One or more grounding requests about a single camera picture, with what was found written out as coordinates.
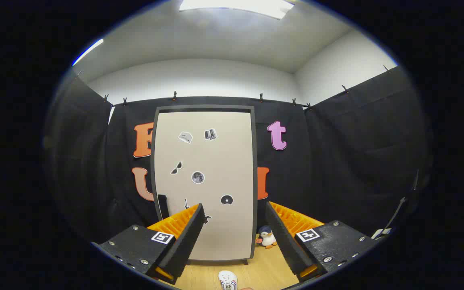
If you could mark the rectangular ceiling light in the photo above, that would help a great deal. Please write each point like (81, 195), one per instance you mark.
(236, 6)

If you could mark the black backdrop cloth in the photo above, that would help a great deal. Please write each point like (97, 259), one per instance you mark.
(336, 161)

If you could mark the penguin plush toy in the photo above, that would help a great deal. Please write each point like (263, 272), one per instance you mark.
(266, 237)

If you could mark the dark grey shoe cabinet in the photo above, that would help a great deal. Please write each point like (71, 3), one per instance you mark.
(204, 108)

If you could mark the narrow ceiling light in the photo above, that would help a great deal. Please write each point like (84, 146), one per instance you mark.
(89, 51)

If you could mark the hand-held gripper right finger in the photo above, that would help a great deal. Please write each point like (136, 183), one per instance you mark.
(284, 237)

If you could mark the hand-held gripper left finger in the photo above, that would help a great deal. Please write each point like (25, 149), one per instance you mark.
(187, 241)

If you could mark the white canvas shoe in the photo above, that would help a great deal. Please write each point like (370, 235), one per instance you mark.
(228, 280)

